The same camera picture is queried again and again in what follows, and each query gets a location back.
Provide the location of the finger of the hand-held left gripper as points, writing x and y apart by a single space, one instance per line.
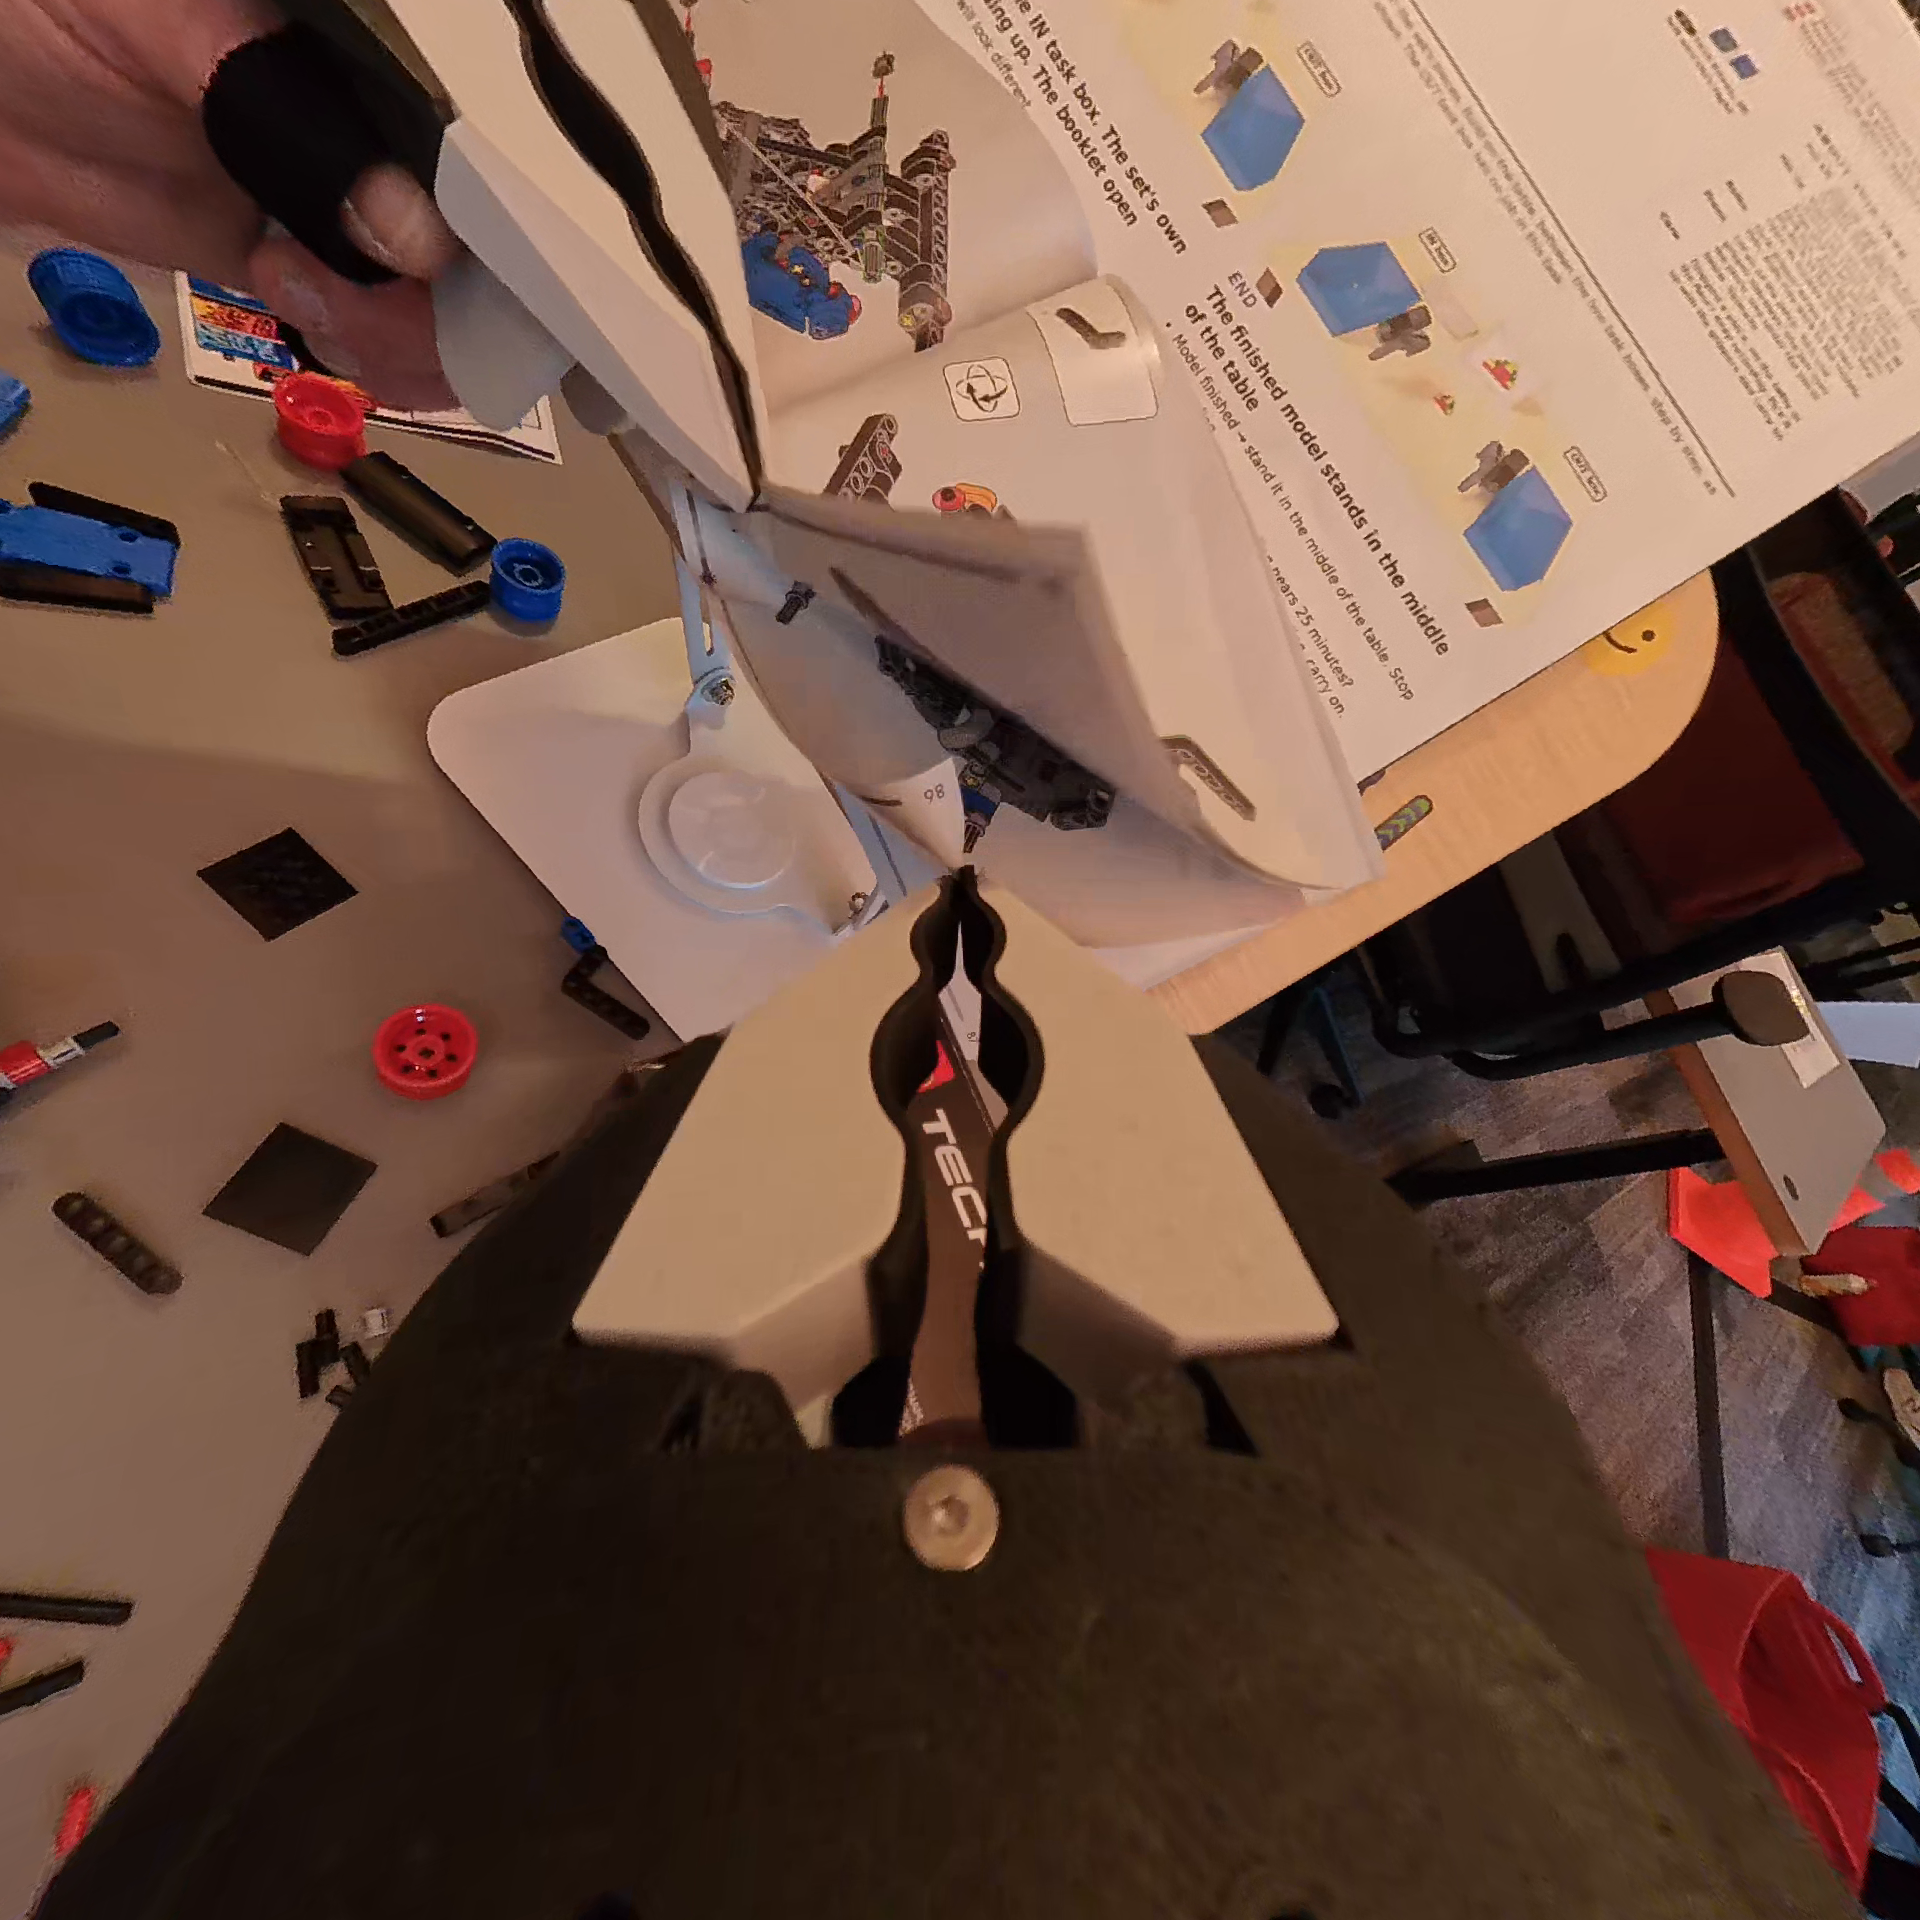
569 256
661 90

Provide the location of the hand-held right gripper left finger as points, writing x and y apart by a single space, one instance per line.
748 1200

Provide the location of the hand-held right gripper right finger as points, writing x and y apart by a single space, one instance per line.
1154 1216

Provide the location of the instruction booklet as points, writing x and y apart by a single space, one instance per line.
1048 645

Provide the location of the grey desk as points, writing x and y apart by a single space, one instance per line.
179 718

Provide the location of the printed task sheet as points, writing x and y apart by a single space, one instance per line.
1500 227

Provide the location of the person's left hand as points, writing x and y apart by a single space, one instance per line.
117 133

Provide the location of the colourful sticker sheet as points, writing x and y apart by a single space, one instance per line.
227 336

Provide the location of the blue toy wheel hub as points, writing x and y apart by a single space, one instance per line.
89 307
527 581

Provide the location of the red toy wheel hub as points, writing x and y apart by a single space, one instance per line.
322 420
424 1050

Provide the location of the blue curved panel piece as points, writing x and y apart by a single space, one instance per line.
9 404

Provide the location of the thin black liftarm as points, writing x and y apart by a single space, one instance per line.
66 497
77 590

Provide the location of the bunch of small black pins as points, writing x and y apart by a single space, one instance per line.
323 1357

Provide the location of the black smooth square tile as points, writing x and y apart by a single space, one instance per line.
289 1190

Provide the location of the blue flat panel piece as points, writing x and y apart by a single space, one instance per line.
77 546

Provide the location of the white book stand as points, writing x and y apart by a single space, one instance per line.
569 750

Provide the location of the orange paper scraps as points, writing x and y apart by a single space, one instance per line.
1708 1221

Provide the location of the light wooden board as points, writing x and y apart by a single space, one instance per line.
1500 781

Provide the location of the black holed square plate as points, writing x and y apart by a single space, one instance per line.
278 883

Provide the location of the short black brick beam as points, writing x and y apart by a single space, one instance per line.
117 1241

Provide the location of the grey flat device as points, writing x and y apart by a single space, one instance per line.
1785 1141

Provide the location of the red plastic bin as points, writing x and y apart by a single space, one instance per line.
1755 1695

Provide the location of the black frame brick piece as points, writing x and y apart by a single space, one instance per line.
334 557

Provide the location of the black chair frame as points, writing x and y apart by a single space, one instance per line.
1500 1035

